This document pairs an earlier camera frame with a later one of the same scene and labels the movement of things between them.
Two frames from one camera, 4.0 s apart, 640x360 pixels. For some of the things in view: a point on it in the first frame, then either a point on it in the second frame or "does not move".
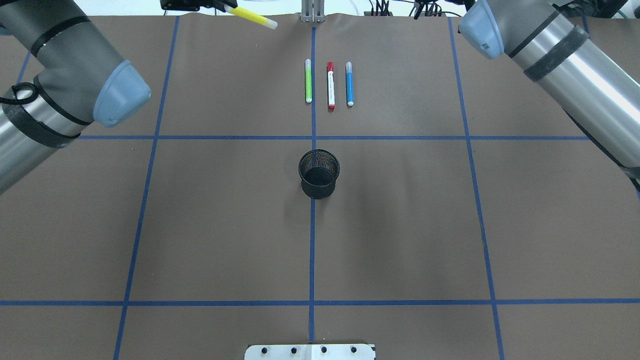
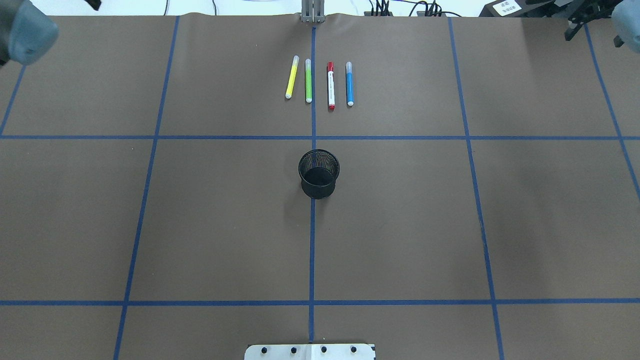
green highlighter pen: x=308 y=94 does not move
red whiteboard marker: x=331 y=106 does not move
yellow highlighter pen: x=250 y=16 -> x=296 y=59
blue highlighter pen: x=349 y=84 does not move
